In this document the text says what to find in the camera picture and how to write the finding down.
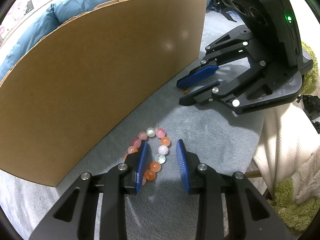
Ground green shaggy rug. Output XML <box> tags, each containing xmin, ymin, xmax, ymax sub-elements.
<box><xmin>268</xmin><ymin>41</ymin><xmax>320</xmax><ymax>231</ymax></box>

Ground small gold charm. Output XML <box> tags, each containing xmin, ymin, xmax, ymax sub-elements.
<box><xmin>179</xmin><ymin>88</ymin><xmax>190</xmax><ymax>95</ymax></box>

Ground orange pink bead bracelet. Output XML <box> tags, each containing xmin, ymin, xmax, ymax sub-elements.
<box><xmin>122</xmin><ymin>127</ymin><xmax>172</xmax><ymax>186</ymax></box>

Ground cream ribbed trousers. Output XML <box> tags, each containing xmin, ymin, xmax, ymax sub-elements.
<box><xmin>253</xmin><ymin>103</ymin><xmax>319</xmax><ymax>192</ymax></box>

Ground black clothes pile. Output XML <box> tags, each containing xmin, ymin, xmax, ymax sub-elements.
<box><xmin>208</xmin><ymin>0</ymin><xmax>240</xmax><ymax>22</ymax></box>

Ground brown cardboard box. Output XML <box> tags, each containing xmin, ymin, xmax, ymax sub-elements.
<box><xmin>1</xmin><ymin>0</ymin><xmax>207</xmax><ymax>186</ymax></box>

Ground grey fleece bed blanket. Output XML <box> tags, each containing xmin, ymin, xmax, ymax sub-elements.
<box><xmin>0</xmin><ymin>10</ymin><xmax>266</xmax><ymax>240</ymax></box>

